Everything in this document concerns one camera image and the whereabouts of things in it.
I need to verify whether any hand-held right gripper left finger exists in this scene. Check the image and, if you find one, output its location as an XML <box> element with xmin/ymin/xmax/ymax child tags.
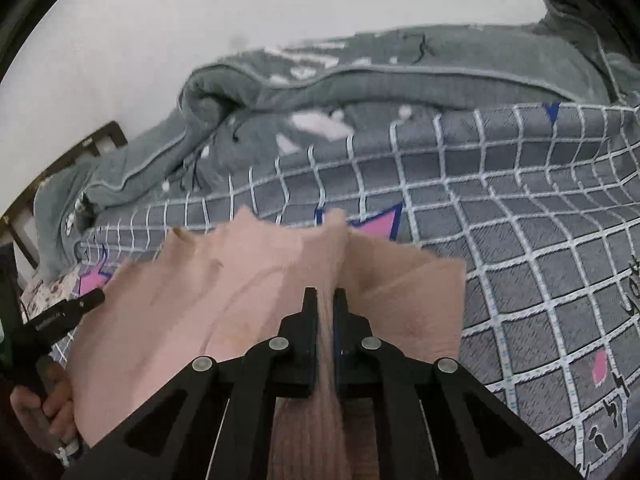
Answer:
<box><xmin>60</xmin><ymin>287</ymin><xmax>320</xmax><ymax>480</ymax></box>

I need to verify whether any dark wooden headboard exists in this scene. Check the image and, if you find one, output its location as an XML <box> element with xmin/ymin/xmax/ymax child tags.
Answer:
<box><xmin>0</xmin><ymin>120</ymin><xmax>128</xmax><ymax>271</ymax></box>

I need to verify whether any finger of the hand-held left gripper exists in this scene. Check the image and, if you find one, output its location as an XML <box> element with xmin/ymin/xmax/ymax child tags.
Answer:
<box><xmin>30</xmin><ymin>287</ymin><xmax>107</xmax><ymax>336</ymax></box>

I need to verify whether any pink knitted sweater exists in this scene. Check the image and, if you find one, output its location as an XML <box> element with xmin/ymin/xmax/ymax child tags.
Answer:
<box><xmin>67</xmin><ymin>207</ymin><xmax>466</xmax><ymax>480</ymax></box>

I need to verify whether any person's left hand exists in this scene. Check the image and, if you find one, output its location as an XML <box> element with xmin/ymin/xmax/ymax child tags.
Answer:
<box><xmin>10</xmin><ymin>357</ymin><xmax>81</xmax><ymax>461</ymax></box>

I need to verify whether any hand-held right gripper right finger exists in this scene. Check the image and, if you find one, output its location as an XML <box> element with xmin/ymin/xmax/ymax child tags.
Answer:
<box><xmin>332</xmin><ymin>287</ymin><xmax>586</xmax><ymax>480</ymax></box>

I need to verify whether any floral bed sheet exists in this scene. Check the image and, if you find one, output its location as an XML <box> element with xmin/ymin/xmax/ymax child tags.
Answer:
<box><xmin>20</xmin><ymin>265</ymin><xmax>83</xmax><ymax>321</ymax></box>

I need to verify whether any grey-green printed quilt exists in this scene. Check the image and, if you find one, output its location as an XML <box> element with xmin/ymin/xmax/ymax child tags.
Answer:
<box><xmin>34</xmin><ymin>0</ymin><xmax>640</xmax><ymax>283</ymax></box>

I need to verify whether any grey checked star blanket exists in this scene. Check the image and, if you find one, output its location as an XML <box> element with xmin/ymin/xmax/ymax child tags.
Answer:
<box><xmin>55</xmin><ymin>101</ymin><xmax>640</xmax><ymax>480</ymax></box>

